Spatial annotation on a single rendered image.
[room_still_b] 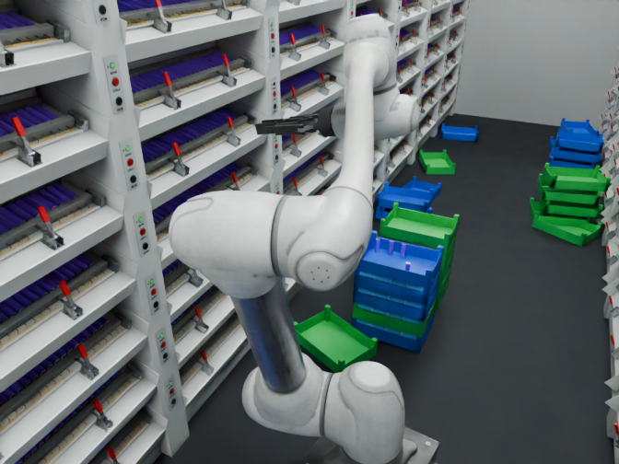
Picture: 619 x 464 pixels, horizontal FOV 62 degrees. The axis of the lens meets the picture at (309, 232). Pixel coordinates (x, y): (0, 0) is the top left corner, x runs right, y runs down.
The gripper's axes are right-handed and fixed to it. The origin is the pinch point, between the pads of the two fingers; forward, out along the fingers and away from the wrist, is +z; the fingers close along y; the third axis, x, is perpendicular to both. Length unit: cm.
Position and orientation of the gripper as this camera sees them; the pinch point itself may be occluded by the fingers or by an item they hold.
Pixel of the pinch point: (270, 126)
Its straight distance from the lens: 145.4
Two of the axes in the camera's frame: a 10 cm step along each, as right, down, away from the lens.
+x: -1.8, -9.0, -4.0
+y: 4.4, -4.4, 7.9
